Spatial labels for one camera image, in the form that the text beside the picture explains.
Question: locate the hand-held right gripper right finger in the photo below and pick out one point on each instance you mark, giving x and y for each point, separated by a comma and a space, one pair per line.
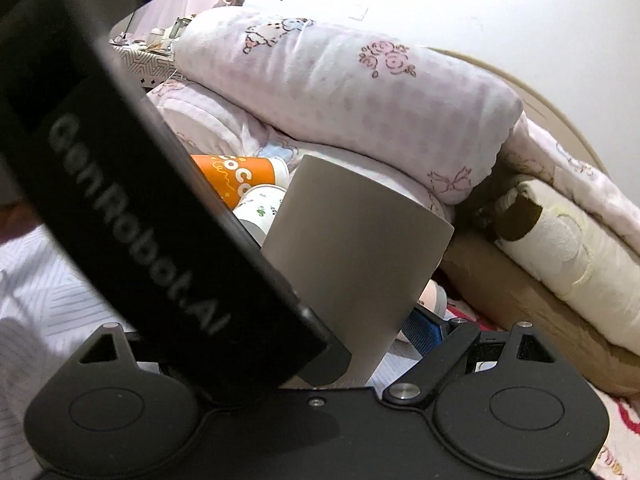
426, 334

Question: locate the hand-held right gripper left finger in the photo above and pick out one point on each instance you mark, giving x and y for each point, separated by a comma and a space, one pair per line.
124, 349

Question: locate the grey cup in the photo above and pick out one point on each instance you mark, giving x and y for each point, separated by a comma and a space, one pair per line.
350, 255

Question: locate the orange paper cup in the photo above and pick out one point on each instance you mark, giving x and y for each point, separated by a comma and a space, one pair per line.
225, 172

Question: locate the white printed paper cup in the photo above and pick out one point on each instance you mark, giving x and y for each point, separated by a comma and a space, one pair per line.
260, 207

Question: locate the pale pink round object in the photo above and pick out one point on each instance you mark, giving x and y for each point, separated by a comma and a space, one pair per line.
434, 300

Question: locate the cream and brown blanket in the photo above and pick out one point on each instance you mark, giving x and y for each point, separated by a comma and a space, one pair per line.
505, 285

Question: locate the white striped bed sheet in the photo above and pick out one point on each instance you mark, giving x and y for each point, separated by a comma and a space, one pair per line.
40, 290

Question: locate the pink printed quilt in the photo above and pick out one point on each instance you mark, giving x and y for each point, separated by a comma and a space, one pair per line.
215, 120

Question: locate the cream folded blanket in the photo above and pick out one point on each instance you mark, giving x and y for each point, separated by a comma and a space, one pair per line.
575, 250

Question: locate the white patterned box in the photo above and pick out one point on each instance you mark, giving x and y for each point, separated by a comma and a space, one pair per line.
145, 65

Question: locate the pink floral pillow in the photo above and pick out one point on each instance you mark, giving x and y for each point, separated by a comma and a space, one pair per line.
340, 100

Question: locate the beige curved headboard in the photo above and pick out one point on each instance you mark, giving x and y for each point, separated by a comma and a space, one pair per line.
550, 105

